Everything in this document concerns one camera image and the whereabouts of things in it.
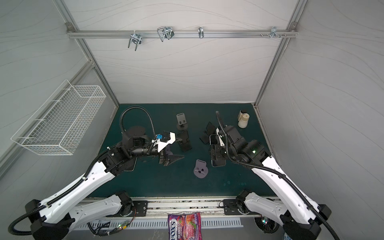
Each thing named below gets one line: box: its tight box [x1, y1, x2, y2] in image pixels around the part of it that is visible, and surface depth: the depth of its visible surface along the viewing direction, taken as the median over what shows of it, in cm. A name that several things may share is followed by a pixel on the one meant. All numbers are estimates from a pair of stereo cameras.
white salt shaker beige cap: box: [238, 113, 250, 129], surface depth 103 cm
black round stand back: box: [176, 112, 188, 132], surface depth 104 cm
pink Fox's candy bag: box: [168, 212, 203, 240], surface depth 69 cm
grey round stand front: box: [193, 159, 209, 179], surface depth 83 cm
